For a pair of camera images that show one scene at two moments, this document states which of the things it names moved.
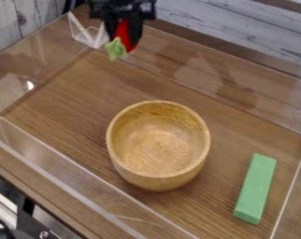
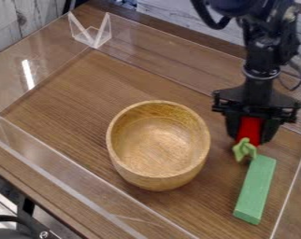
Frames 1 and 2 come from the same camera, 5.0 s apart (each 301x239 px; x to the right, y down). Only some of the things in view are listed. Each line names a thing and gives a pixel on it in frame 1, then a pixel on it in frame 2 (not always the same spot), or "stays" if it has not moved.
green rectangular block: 254,189 stays
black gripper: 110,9 -> 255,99
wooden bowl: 158,144 stays
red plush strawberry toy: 122,46 -> 250,134
